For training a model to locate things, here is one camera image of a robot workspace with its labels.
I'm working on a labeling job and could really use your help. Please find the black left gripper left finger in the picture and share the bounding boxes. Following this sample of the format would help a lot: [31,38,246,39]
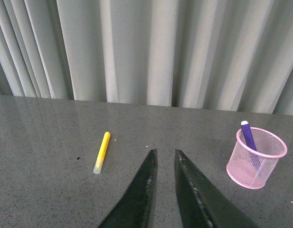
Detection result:
[99,149,158,228]

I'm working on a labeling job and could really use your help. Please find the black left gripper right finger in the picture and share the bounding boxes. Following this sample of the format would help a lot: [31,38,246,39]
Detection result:
[174,150,258,228]

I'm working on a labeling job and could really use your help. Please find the purple marker pen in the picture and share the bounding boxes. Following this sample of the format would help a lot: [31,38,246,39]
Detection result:
[240,120,261,171]

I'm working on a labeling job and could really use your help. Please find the pink mesh pen cup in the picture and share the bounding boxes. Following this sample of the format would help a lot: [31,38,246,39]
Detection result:
[226,127,287,190]

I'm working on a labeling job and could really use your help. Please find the yellow marker pen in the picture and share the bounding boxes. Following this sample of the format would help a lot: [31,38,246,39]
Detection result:
[93,132,111,174]

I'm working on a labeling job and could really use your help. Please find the grey pleated curtain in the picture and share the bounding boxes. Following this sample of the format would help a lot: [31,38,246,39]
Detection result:
[0,0,293,115]

